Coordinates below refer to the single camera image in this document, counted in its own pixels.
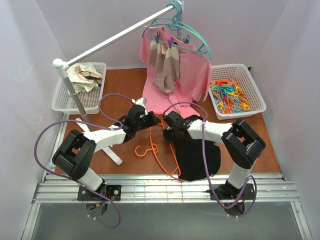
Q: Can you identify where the orange plastic hanger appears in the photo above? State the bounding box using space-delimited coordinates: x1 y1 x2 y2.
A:
134 128 185 182

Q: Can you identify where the black underwear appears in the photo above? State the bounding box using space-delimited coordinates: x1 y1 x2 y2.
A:
173 139 221 182

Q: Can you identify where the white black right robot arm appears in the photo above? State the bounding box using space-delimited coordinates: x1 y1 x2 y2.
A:
163 111 266 199

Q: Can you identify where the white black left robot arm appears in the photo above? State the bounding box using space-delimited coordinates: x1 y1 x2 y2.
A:
52 104 161 198

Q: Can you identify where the beige brown underwear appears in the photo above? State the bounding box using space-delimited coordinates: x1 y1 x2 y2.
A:
148 40 180 93

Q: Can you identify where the teal plastic hanger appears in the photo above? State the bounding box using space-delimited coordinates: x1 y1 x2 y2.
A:
167 0 213 59

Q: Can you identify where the pile of colourful clothespins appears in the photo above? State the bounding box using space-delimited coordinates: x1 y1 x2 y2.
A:
209 77 251 115

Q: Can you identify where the pink t-shirt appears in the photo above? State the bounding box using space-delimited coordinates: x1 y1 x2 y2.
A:
139 26 212 118

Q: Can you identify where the pile of light clothes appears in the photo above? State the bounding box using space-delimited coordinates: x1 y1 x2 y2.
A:
67 62 103 94

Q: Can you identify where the white clothespin basket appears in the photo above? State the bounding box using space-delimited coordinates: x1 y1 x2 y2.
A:
208 63 267 120

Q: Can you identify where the white clothes basket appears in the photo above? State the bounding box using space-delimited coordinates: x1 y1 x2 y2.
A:
51 62 107 115

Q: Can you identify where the purple clothespin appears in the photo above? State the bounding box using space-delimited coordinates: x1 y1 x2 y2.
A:
167 37 174 49

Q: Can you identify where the white metal clothes rack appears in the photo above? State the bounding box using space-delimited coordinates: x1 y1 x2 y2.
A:
52 0 186 166

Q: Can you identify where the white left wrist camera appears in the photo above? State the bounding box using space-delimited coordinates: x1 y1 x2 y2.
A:
131 97 147 108

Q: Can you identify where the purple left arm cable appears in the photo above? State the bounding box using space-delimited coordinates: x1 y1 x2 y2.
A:
33 93 133 229

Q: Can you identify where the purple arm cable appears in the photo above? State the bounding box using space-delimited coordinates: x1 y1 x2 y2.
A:
162 101 258 219
33 93 133 229

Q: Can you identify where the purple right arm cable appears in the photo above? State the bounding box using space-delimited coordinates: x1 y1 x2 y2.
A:
162 101 258 219

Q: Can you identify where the aluminium rail frame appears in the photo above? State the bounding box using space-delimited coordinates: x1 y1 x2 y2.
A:
20 113 313 240

